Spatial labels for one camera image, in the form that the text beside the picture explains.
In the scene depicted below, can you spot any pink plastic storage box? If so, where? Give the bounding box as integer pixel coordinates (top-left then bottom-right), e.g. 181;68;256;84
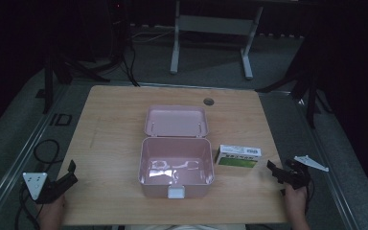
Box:
137;104;216;200

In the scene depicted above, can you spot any person's right hand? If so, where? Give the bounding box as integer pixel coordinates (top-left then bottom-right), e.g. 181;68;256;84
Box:
283;183;311;230

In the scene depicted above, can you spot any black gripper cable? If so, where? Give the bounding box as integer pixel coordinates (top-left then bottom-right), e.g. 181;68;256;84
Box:
13;182;42;230

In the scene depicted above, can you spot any black tripod stand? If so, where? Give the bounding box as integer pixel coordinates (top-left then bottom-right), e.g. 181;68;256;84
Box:
254;34;334;129
35;47;126;115

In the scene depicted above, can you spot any white and green medicine box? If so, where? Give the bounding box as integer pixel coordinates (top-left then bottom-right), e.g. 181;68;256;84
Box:
214;144;263;170

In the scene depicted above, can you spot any person's left hand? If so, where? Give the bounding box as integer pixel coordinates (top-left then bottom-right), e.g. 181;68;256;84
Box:
35;194;67;230

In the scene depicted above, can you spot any black floor cable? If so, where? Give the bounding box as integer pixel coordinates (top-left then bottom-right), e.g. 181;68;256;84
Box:
109;18;141;88

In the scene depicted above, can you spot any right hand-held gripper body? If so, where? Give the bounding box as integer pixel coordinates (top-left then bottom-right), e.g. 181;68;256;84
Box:
280;154;331;191

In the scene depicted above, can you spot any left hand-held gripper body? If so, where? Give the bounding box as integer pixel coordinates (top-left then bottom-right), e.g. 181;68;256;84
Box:
22;172;69;205

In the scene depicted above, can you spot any black cable loop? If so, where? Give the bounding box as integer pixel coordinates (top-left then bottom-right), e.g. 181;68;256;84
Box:
33;138;65;167

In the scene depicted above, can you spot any white metal table frame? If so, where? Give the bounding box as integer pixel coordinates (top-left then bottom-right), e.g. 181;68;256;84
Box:
170;0;265;81

